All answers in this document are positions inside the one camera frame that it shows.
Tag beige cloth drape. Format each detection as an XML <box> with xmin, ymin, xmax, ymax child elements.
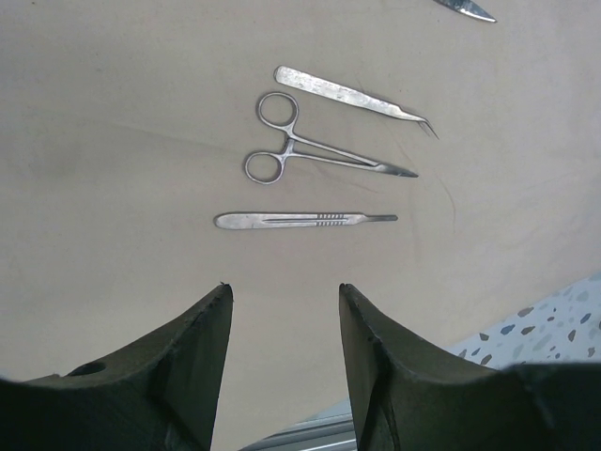
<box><xmin>1</xmin><ymin>1</ymin><xmax>600</xmax><ymax>450</ymax></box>

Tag small steel scissors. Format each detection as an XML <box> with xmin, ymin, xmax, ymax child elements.
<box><xmin>436</xmin><ymin>0</ymin><xmax>497</xmax><ymax>23</ymax></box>

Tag steel scalpel handle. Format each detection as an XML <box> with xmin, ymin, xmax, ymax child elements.
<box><xmin>214</xmin><ymin>212</ymin><xmax>398</xmax><ymax>230</ymax></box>

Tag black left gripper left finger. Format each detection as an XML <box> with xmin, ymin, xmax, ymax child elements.
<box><xmin>1</xmin><ymin>284</ymin><xmax>234</xmax><ymax>450</ymax></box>

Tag steel hemostat forceps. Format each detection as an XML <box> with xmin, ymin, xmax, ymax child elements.
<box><xmin>243</xmin><ymin>91</ymin><xmax>419</xmax><ymax>185</ymax></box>

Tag curved steel tweezers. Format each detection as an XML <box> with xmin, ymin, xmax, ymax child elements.
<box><xmin>273</xmin><ymin>66</ymin><xmax>438</xmax><ymax>137</ymax></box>

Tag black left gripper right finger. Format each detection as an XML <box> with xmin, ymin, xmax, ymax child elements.
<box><xmin>339</xmin><ymin>284</ymin><xmax>600</xmax><ymax>450</ymax></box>

